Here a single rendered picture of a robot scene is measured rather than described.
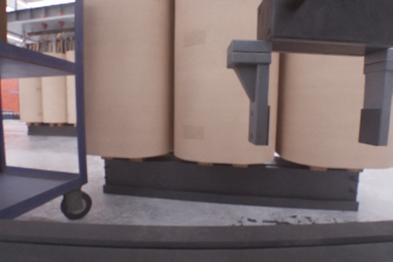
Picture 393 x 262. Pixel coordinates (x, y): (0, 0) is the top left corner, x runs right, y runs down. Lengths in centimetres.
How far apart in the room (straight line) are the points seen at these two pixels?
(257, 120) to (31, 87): 351
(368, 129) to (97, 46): 84
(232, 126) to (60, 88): 286
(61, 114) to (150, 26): 260
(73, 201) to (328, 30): 81
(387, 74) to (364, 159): 59
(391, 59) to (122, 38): 76
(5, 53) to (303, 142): 89
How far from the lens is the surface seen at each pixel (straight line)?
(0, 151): 113
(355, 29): 26
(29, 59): 67
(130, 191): 100
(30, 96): 362
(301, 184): 94
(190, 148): 74
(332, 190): 100
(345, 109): 80
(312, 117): 79
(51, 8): 1303
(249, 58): 21
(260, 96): 21
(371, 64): 30
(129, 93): 80
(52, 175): 93
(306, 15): 23
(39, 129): 375
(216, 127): 71
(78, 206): 84
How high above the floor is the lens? 39
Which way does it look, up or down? 6 degrees down
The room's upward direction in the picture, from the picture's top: 1 degrees clockwise
